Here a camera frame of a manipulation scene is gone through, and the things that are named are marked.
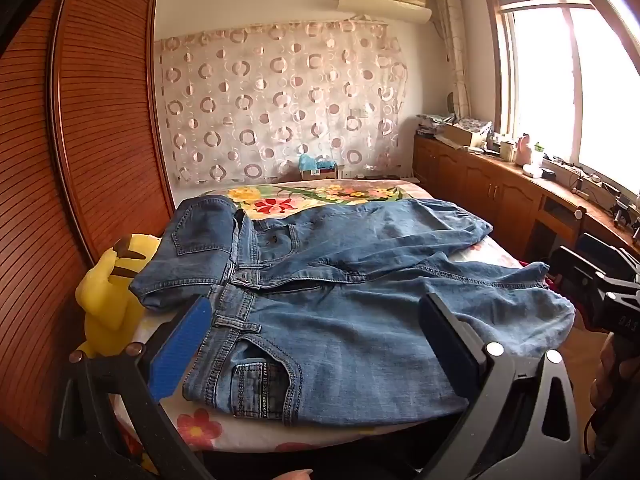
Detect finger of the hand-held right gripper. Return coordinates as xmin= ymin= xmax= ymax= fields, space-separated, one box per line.
xmin=547 ymin=245 xmax=609 ymax=312

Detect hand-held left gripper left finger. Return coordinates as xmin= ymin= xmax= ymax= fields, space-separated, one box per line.
xmin=50 ymin=295 xmax=217 ymax=480

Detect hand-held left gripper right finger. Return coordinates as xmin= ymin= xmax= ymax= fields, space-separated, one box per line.
xmin=415 ymin=292 xmax=582 ymax=480

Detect light blue jeans pants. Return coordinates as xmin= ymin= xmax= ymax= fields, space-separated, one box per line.
xmin=182 ymin=251 xmax=577 ymax=429

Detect person's right hand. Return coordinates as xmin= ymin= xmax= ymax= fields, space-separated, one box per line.
xmin=590 ymin=331 xmax=640 ymax=411

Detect yellow plush toy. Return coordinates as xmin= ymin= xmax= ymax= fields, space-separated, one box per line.
xmin=75 ymin=232 xmax=164 ymax=359

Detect white bottle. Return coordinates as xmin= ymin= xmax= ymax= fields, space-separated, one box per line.
xmin=528 ymin=142 xmax=546 ymax=179

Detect long wooden cabinet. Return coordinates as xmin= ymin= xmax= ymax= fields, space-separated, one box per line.
xmin=412 ymin=131 xmax=640 ymax=283

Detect cardboard box on cabinet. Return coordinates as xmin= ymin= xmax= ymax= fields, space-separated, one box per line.
xmin=442 ymin=122 xmax=489 ymax=149

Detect bed with floral sheet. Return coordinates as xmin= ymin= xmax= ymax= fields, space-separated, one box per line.
xmin=67 ymin=177 xmax=576 ymax=477

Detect window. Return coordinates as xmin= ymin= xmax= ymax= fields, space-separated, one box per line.
xmin=481 ymin=0 xmax=640 ymax=198

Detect stack of magazines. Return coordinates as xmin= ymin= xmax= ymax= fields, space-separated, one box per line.
xmin=416 ymin=113 xmax=447 ymax=137

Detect wooden slatted wardrobe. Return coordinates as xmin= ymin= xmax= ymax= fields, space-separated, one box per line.
xmin=0 ymin=0 xmax=177 ymax=456

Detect checked window curtain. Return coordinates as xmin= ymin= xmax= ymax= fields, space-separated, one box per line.
xmin=432 ymin=0 xmax=474 ymax=117

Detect black cable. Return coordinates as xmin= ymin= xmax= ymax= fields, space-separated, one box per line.
xmin=581 ymin=406 xmax=599 ymax=457

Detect circle patterned wall curtain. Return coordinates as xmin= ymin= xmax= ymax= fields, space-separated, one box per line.
xmin=156 ymin=16 xmax=407 ymax=187

